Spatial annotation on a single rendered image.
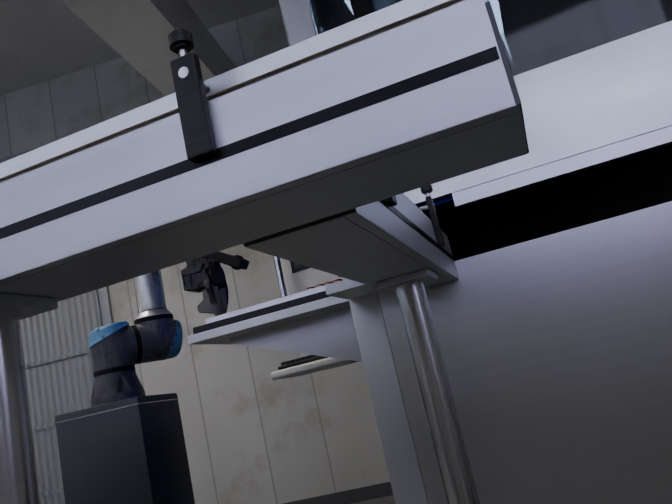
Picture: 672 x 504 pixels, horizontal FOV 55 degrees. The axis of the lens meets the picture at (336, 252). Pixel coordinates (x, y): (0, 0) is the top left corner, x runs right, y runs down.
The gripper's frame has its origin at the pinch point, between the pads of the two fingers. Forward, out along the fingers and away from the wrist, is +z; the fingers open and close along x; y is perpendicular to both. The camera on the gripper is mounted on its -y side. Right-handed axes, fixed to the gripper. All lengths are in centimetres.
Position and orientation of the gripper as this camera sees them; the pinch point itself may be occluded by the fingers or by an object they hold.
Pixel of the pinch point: (223, 318)
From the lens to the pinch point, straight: 159.6
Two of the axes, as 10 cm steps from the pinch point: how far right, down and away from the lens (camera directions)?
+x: -3.3, -1.3, -9.4
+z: 2.2, 9.5, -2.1
